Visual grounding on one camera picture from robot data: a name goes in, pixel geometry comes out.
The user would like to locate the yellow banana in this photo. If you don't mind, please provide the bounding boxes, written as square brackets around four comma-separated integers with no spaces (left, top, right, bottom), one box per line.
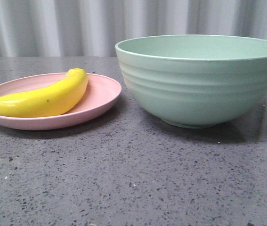
[0,68,89,118]

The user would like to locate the pink plate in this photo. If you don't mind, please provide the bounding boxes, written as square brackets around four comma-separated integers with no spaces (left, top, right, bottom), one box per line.
[0,73,121,130]

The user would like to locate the green ribbed bowl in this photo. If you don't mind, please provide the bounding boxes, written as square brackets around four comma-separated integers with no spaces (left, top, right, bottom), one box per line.
[115,34,267,128]

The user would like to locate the white pleated curtain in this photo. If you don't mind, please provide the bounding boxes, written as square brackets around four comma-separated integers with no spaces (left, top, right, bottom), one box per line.
[0,0,267,57]

